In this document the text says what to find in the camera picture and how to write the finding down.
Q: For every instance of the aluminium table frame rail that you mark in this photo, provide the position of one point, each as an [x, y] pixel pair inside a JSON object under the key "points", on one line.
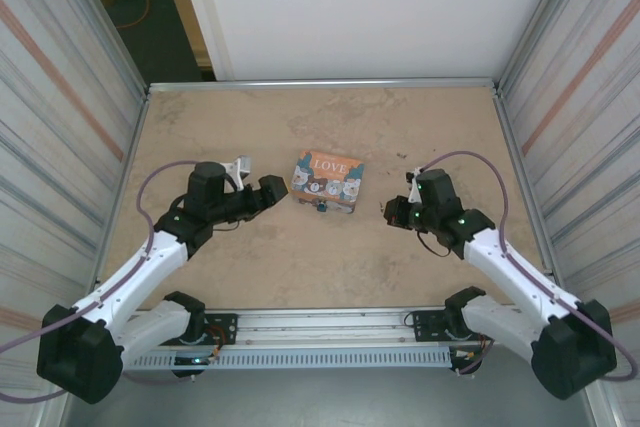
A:
{"points": [[320, 84]]}

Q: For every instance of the wooden door frame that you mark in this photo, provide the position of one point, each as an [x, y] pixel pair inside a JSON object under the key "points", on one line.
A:
{"points": [[187, 12]]}

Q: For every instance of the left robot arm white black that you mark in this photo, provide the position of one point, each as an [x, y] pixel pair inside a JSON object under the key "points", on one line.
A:
{"points": [[145, 262]]}

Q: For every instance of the small blue padlock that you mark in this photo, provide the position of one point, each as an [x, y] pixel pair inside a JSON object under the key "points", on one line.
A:
{"points": [[322, 207]]}

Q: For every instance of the translucent corrugated side panel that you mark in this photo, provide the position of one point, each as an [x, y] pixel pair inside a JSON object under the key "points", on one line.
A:
{"points": [[580, 122], [55, 147]]}

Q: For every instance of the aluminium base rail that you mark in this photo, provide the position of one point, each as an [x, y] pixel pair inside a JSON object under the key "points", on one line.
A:
{"points": [[320, 327]]}

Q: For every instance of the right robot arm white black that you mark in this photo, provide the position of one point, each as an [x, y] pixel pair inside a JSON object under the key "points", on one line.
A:
{"points": [[500, 258]]}

